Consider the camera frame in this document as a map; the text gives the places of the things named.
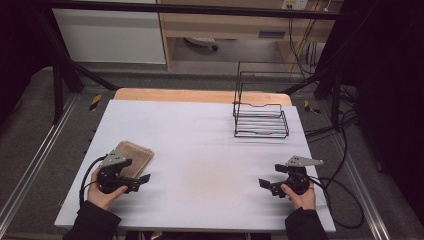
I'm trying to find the white cabinet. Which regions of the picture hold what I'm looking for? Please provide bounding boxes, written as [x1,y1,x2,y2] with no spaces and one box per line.
[52,0,167,65]

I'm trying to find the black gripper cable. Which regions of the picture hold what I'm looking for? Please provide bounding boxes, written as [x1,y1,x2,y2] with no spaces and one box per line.
[78,155,108,208]
[307,175,366,231]

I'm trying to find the brown pouch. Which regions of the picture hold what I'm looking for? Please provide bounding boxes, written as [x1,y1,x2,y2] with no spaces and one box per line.
[115,140,156,180]

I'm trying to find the grey object under desk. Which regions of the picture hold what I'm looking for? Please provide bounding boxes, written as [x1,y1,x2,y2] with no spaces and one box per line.
[184,36,220,52]

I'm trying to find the wooden desk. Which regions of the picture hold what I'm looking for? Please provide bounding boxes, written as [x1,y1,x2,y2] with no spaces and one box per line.
[156,0,345,72]

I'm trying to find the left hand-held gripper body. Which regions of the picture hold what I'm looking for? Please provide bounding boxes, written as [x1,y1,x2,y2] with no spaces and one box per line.
[96,149,141,195]

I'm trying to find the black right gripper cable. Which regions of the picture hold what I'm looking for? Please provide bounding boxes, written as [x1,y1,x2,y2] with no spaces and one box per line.
[307,175,366,231]

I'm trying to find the black wire rack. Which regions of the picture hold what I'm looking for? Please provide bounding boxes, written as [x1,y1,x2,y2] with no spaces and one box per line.
[232,60,290,140]

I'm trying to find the aluminium floor rail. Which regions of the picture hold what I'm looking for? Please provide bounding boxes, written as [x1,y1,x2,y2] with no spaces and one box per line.
[0,94,80,231]
[332,132,392,240]

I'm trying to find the bundle of black floor cables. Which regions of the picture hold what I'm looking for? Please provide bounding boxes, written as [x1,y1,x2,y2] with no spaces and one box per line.
[303,84,359,188]

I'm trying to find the person's right hand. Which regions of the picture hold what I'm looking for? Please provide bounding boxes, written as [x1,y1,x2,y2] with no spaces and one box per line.
[280,181,317,211]

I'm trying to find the black metal frame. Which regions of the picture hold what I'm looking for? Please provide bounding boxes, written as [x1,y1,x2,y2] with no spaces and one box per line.
[32,0,346,132]

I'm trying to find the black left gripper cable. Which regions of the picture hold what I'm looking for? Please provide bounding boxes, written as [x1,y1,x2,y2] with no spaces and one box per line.
[78,155,108,208]

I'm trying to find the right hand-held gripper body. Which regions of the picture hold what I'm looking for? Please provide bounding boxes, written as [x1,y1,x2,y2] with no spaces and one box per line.
[270,155,325,198]

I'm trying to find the white power strip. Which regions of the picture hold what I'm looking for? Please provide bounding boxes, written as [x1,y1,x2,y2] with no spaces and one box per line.
[281,0,310,11]

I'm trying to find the person's left hand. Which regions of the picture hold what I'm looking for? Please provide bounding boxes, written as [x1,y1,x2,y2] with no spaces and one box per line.
[86,167,129,211]

